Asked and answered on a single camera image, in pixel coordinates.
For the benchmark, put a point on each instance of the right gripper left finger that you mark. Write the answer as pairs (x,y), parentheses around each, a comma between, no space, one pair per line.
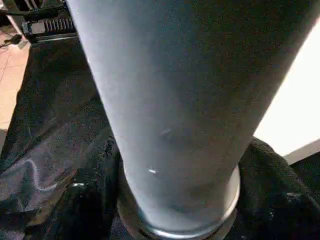
(85,205)

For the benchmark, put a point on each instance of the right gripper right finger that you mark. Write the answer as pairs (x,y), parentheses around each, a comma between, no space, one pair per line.
(280,205)

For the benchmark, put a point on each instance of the white plastic table top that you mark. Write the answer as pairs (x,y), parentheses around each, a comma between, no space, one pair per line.
(300,110)

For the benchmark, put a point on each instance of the white plastic table leg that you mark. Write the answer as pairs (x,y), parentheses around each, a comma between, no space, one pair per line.
(190,90)

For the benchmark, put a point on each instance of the glossy black mat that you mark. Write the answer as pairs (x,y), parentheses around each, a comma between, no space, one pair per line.
(50,110)

